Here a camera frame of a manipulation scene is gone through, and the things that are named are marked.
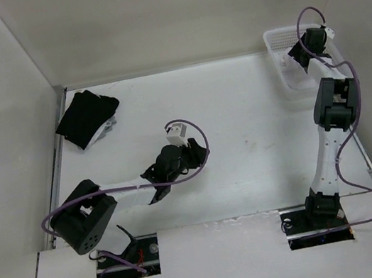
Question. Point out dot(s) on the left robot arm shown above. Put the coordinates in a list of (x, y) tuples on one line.
[(85, 221)]

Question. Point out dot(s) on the white plastic basket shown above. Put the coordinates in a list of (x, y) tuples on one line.
[(279, 41)]

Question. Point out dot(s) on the right metal table rail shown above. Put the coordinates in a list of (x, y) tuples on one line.
[(366, 158)]

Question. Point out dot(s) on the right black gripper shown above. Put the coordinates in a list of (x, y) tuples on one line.
[(295, 52)]

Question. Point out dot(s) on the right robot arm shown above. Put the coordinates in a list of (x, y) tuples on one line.
[(336, 109)]

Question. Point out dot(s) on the folded grey white tank top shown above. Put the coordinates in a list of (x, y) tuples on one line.
[(102, 131)]

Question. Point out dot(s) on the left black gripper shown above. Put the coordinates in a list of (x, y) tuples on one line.
[(196, 153)]

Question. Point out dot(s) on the left metal table rail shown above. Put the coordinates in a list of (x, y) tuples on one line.
[(54, 187)]

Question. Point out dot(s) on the metal table rail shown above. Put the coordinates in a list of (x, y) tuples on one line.
[(54, 187), (366, 158)]

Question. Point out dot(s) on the folded black tank top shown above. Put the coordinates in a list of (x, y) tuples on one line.
[(86, 113)]

